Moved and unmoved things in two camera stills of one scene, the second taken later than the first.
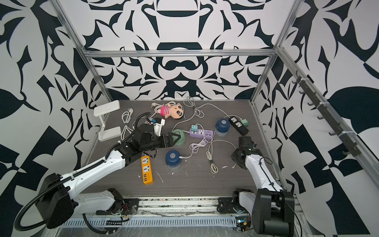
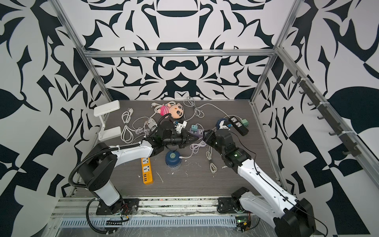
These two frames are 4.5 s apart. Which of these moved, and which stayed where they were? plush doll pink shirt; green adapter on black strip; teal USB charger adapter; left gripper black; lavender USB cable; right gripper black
Moved: right gripper black; left gripper black
Stayed: teal USB charger adapter; green adapter on black strip; plush doll pink shirt; lavender USB cable
